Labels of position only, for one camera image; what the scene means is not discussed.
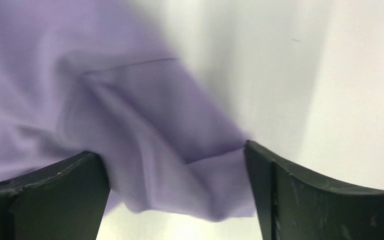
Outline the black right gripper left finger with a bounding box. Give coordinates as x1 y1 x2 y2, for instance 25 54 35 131
0 152 110 240

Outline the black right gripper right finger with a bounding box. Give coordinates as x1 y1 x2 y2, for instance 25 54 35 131
244 140 384 240

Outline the purple t shirt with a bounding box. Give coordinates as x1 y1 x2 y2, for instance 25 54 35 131
0 0 255 222

